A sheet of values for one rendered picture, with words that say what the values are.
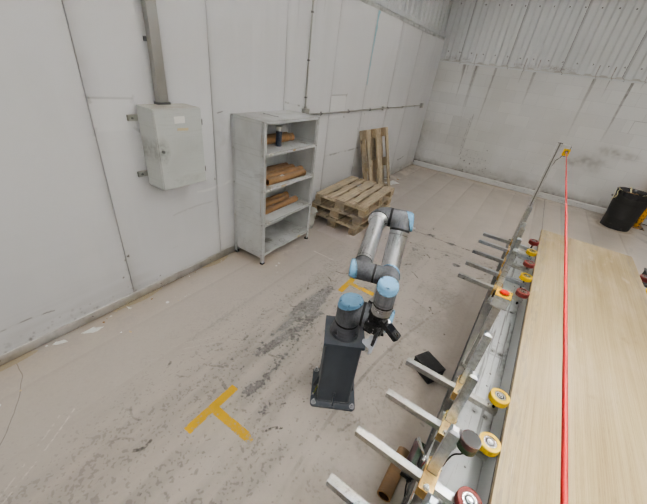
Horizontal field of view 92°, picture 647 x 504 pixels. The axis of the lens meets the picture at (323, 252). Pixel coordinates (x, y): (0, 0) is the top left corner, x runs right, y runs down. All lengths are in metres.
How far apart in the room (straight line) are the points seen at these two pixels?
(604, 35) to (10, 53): 8.50
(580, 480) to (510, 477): 0.26
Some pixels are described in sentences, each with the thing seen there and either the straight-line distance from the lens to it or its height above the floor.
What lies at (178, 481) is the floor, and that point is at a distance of 2.29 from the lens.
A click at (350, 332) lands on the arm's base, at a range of 2.00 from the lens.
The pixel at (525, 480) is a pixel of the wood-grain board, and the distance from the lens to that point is 1.53.
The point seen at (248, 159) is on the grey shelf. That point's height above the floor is 1.16.
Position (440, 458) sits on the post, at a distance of 1.33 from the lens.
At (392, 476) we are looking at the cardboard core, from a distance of 2.26.
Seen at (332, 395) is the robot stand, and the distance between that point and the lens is 2.41.
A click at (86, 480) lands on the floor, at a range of 2.45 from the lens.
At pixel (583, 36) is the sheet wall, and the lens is 8.68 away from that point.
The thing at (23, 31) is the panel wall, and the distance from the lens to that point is 2.65.
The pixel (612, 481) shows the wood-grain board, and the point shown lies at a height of 0.90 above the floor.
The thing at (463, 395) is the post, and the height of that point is 1.03.
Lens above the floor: 2.06
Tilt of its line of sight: 31 degrees down
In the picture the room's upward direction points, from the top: 8 degrees clockwise
